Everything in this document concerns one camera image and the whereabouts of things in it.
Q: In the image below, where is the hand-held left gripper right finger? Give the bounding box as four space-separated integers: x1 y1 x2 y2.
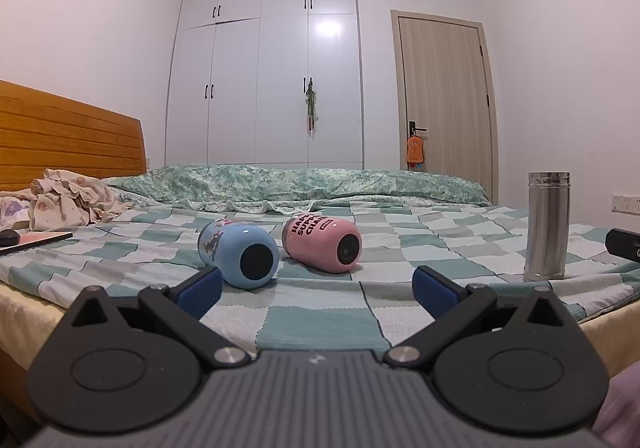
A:
383 266 577 371

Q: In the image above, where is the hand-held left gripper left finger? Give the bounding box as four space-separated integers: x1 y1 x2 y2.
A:
65 268 252 372

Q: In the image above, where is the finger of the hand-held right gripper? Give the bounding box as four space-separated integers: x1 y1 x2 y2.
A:
604 228 640 265

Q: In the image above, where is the blue bottle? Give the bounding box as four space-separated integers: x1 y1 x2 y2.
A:
196 219 281 291

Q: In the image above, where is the pink bottle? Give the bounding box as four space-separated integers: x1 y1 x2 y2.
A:
281 214 363 274

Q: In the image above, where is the stainless steel cup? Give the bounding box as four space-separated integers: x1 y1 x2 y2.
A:
523 172 571 283

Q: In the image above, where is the green checkered blanket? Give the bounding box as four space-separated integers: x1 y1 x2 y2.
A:
0 199 640 355

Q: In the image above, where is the green floral quilt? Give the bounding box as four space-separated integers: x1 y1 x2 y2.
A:
102 164 491 215

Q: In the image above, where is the orange hanging toy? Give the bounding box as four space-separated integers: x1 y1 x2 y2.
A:
405 135 426 167

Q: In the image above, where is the crumpled printed cloth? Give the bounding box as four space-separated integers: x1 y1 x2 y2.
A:
27 168 135 231

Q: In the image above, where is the pink clothing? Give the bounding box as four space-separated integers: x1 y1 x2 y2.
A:
592 362 640 448

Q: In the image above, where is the pink flat book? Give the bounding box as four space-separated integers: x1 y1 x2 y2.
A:
0 230 74 257

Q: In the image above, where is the yellow bed sheet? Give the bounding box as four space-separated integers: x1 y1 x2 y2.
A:
0 275 640 379

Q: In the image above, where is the beige wooden door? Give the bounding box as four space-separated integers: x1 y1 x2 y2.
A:
390 10 500 204

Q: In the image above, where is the purple printed pillow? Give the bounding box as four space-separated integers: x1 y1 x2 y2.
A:
0 192 37 232

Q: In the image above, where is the wooden headboard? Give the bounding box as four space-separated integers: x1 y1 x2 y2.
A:
0 80 148 193

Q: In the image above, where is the white wardrobe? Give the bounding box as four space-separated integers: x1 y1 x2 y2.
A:
164 0 365 170

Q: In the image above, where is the green hanging ornament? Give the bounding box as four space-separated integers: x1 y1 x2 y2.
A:
302 82 320 131

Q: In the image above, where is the white wall socket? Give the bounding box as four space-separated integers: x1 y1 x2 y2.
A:
612 194 640 217

